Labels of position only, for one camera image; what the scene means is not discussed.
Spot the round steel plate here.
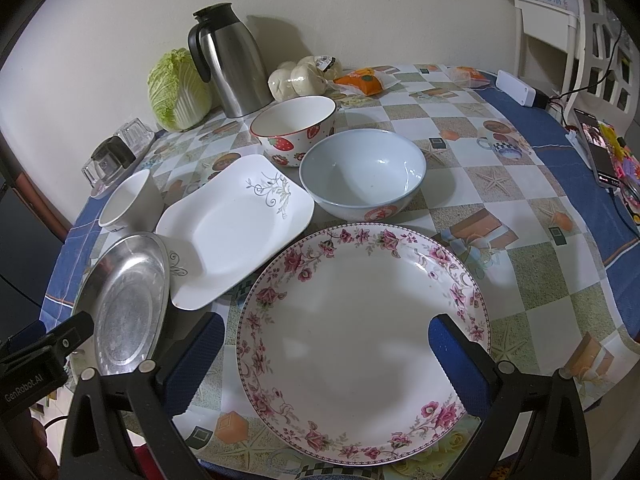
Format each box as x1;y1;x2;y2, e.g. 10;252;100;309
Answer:
70;233;170;377

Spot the small white bowl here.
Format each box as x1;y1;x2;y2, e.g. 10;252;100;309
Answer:
99;169;164;234

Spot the floral rimmed round plate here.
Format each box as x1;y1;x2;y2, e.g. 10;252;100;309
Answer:
236;223;490;466

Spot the strawberry pattern bowl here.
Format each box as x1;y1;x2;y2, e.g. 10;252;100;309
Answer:
250;96;338;168

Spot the pale blue bowl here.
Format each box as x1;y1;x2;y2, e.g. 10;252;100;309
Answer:
299;128;427;222

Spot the white square plate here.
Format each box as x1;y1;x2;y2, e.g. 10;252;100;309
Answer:
155;154;314;311

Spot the clear glass cup tray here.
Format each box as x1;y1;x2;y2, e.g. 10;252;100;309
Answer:
81;118;155;198

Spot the smartphone with lit screen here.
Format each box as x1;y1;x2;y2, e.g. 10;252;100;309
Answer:
574;108;620;188

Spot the patterned blue tablecloth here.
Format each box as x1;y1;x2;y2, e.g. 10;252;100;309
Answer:
40;64;639;479

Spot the napa cabbage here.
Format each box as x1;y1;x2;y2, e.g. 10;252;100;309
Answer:
146;48;214;131

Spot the white power strip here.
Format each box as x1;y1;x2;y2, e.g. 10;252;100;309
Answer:
496;70;536;107

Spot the white lattice chair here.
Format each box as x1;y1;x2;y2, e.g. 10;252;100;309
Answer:
566;0;639;136

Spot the steel thermos jug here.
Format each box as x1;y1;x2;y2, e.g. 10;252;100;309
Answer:
188;2;273;117

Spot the small orange packet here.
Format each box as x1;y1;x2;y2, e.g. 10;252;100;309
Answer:
447;66;490;89

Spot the bag of steamed buns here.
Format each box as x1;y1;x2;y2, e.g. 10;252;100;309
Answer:
268;55;343;102

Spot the orange snack packet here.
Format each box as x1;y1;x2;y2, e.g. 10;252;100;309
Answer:
333;67;399;96

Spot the white shelf unit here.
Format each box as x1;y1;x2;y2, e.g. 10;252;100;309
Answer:
513;0;579;93

